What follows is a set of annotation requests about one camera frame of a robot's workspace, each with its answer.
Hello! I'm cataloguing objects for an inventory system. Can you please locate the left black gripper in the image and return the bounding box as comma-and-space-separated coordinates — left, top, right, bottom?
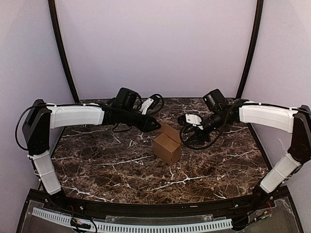
121, 108, 161, 133

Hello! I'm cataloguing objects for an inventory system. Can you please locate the brown cardboard box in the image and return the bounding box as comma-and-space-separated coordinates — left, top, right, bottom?
154, 122, 182, 166

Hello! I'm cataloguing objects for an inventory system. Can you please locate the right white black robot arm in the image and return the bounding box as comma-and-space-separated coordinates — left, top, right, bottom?
179, 89, 311, 211

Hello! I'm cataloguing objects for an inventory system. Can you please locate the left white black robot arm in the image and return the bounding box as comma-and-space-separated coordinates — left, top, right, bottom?
22, 87, 164, 212

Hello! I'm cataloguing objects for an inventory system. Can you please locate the left black camera cable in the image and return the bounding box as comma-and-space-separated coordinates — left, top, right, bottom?
109, 94, 165, 133

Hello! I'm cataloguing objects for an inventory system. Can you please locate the black camera cable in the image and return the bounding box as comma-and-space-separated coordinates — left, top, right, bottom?
109, 94, 165, 133
178, 115, 229, 150

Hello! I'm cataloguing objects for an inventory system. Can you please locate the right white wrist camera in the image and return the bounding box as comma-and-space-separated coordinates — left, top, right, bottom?
185, 114, 204, 130

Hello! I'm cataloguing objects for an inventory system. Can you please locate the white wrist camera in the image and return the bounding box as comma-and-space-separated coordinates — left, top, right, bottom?
185, 114, 204, 130
139, 98, 154, 115

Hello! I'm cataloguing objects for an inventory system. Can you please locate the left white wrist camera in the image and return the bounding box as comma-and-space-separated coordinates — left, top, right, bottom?
139, 98, 154, 115

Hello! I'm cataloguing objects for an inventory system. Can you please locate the right black camera cable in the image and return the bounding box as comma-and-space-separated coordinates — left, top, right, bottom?
178, 115, 229, 150

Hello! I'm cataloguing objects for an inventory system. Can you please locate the black front rail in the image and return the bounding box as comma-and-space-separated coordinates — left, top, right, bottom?
26, 187, 287, 219

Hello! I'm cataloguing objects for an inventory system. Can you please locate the white slotted cable duct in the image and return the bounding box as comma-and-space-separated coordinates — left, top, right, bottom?
31, 207, 233, 233

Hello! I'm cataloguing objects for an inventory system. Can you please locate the right black frame post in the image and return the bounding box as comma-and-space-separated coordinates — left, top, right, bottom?
235, 0, 264, 99

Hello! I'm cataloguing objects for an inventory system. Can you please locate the black frame post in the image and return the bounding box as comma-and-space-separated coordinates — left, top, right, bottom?
48, 0, 80, 103
235, 0, 264, 99

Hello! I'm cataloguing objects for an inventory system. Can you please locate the left black frame post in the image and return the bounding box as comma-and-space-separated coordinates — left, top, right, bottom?
48, 0, 80, 103

